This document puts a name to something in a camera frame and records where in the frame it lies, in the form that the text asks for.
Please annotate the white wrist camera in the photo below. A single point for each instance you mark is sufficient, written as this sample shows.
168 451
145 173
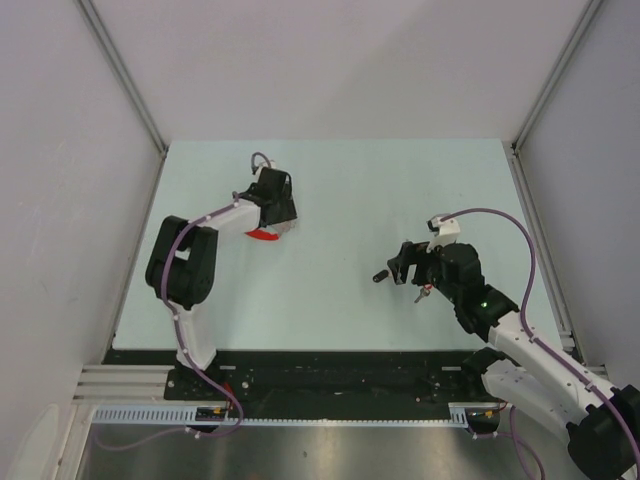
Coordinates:
445 232
257 167

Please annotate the left aluminium frame post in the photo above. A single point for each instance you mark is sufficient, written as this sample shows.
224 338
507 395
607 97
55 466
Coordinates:
108 48

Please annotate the aluminium extrusion crossbar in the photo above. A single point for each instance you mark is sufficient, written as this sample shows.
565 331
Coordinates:
120 382

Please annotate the right aluminium frame post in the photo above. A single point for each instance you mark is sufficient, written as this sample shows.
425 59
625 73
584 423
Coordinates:
558 70

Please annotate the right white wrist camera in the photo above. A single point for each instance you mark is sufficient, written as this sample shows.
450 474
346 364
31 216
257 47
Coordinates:
445 232

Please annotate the aluminium frame post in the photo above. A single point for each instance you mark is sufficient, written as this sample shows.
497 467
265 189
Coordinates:
108 48
558 70

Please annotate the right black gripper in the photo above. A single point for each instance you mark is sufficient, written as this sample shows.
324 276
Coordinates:
410 255

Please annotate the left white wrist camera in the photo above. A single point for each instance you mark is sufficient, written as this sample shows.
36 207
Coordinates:
257 167

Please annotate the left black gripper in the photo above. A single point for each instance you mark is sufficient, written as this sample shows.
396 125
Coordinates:
287 211

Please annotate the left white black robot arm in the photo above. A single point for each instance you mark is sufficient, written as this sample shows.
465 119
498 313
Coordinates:
181 268

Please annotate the key with black tag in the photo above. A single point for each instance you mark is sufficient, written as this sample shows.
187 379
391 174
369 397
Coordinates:
380 276

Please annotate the key with red tag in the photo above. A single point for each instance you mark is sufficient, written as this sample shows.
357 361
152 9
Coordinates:
424 292

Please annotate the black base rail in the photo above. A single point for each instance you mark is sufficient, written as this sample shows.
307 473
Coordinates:
297 408

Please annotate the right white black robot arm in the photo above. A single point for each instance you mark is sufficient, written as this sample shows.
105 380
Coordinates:
598 421

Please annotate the silver red keyring holder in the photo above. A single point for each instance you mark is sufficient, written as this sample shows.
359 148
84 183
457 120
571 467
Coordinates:
271 233

